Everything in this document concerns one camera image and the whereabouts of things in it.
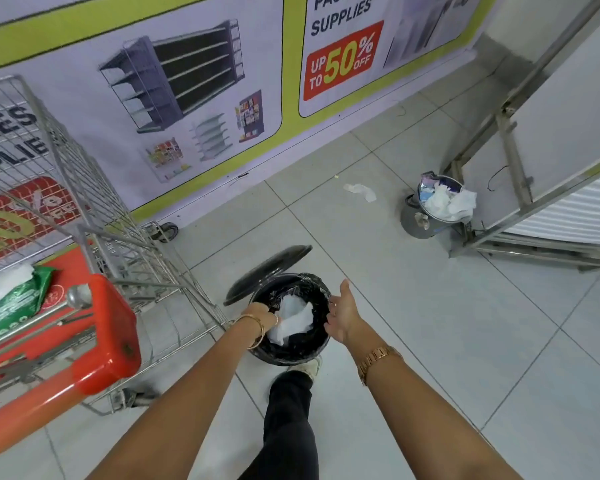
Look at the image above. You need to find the person's right hand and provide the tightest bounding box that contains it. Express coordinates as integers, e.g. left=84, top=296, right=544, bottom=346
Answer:
left=323, top=278, right=381, bottom=353

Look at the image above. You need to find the person's left hand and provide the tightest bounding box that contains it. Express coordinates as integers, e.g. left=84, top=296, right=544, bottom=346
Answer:
left=239, top=302, right=280, bottom=333

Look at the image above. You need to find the white wet wipe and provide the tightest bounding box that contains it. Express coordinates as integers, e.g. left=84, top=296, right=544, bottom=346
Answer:
left=266, top=293, right=315, bottom=347

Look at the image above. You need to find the orange shopping cart handle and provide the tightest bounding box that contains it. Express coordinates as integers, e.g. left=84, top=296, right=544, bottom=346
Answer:
left=0, top=273, right=143, bottom=453

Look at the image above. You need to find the green wet wipes packet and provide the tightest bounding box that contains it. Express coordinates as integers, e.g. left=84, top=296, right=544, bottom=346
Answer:
left=0, top=263, right=57, bottom=345

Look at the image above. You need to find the silver wire shopping cart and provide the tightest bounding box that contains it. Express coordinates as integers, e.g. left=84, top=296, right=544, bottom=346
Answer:
left=0, top=74, right=231, bottom=453

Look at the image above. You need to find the person's right forearm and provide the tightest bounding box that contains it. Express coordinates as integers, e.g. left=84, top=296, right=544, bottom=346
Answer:
left=365, top=352, right=523, bottom=480

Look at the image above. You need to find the person's left forearm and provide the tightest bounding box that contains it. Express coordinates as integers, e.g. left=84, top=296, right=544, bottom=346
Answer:
left=87, top=322, right=261, bottom=480

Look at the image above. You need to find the person's white shoe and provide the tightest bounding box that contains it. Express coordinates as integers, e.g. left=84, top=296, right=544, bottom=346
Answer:
left=285, top=355, right=324, bottom=381

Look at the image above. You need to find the person's black trouser leg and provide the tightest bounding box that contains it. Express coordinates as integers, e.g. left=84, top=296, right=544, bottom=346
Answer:
left=237, top=370, right=321, bottom=480

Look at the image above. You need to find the black pedal bin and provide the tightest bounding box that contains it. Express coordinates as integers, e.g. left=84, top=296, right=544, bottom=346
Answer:
left=223, top=243, right=333, bottom=367

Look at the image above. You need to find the gold wristwatch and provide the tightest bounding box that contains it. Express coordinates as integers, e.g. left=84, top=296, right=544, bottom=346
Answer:
left=356, top=346, right=403, bottom=387

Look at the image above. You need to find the silver metal bin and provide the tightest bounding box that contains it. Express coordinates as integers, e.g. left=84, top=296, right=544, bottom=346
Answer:
left=399, top=170, right=479, bottom=241

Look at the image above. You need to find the white paper scrap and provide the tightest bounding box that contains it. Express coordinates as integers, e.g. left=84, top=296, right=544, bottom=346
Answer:
left=343, top=183, right=379, bottom=203

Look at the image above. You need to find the crumpled white tissue waste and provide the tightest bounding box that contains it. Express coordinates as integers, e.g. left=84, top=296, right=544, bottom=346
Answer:
left=422, top=184, right=479, bottom=223

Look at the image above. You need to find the metal framed display board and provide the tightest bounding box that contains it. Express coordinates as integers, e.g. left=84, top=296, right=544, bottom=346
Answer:
left=442, top=0, right=600, bottom=273

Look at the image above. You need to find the gold bracelet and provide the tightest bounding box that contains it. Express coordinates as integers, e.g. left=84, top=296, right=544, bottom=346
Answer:
left=232, top=314, right=266, bottom=351

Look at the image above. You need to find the large printed wall banner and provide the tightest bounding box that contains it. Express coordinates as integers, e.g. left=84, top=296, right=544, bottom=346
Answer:
left=0, top=0, right=501, bottom=225

